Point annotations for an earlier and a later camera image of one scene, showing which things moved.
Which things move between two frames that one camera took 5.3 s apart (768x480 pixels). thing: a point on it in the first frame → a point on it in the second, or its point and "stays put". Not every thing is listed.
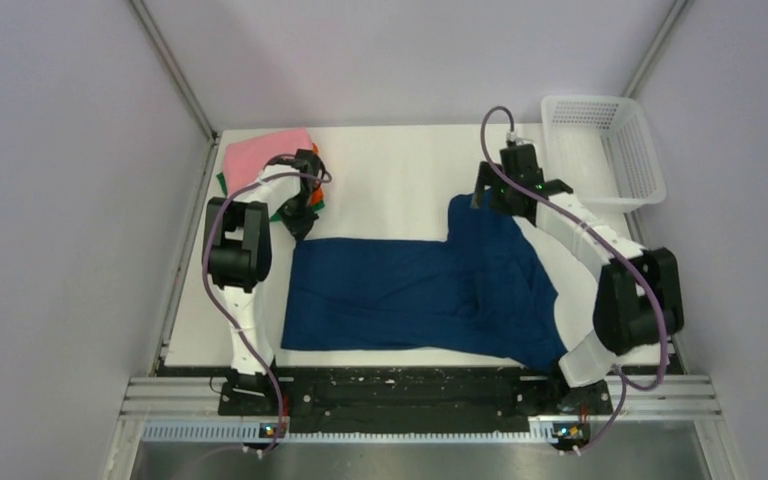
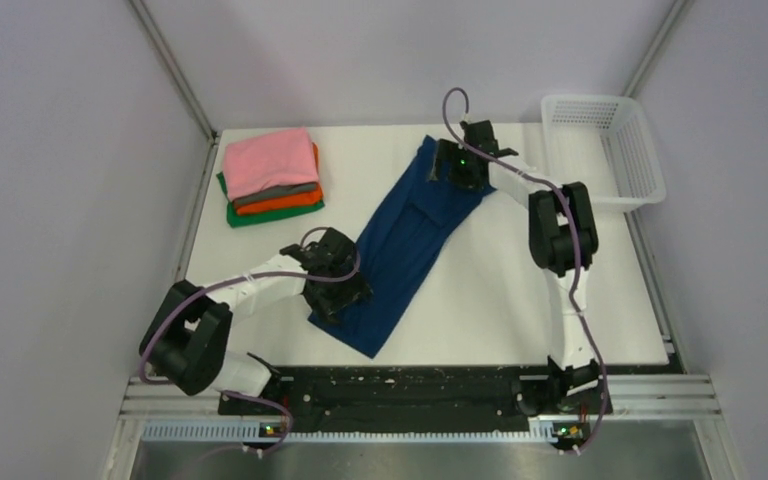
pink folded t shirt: [245, 159] stays put
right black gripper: [487, 178] → [448, 152]
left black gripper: [300, 227] → [353, 290]
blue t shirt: [485, 291] → [394, 245]
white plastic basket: [600, 148] stays put
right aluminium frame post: [674, 16] stays put
